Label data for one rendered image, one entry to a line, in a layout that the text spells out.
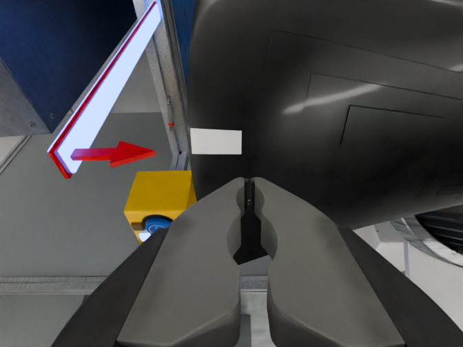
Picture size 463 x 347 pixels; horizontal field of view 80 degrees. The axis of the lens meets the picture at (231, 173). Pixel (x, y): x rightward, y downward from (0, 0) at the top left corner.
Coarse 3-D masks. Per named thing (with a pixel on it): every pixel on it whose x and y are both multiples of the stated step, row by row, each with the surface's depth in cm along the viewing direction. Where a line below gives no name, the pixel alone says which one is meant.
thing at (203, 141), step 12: (192, 132) 17; (204, 132) 17; (216, 132) 17; (228, 132) 17; (240, 132) 17; (192, 144) 18; (204, 144) 18; (216, 144) 18; (228, 144) 18; (240, 144) 18
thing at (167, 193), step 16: (144, 176) 48; (160, 176) 48; (176, 176) 47; (144, 192) 45; (160, 192) 45; (176, 192) 45; (192, 192) 48; (128, 208) 43; (144, 208) 43; (160, 208) 43; (176, 208) 43; (144, 224) 45
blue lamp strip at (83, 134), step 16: (144, 32) 34; (128, 48) 30; (144, 48) 34; (128, 64) 29; (112, 80) 26; (96, 96) 23; (112, 96) 26; (96, 112) 23; (80, 128) 20; (96, 128) 23; (64, 144) 19; (80, 144) 20; (64, 160) 19; (80, 160) 20
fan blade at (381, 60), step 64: (256, 0) 14; (320, 0) 14; (384, 0) 14; (448, 0) 13; (192, 64) 16; (256, 64) 15; (320, 64) 15; (384, 64) 15; (448, 64) 15; (256, 128) 17; (320, 128) 17; (384, 128) 16; (448, 128) 16; (320, 192) 20; (384, 192) 20; (448, 192) 20; (256, 256) 23
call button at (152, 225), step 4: (148, 220) 44; (152, 220) 43; (156, 220) 43; (160, 220) 43; (164, 220) 44; (148, 224) 43; (152, 224) 43; (156, 224) 43; (160, 224) 43; (164, 224) 43; (168, 224) 44; (148, 228) 44; (152, 228) 44; (156, 228) 44; (152, 232) 45
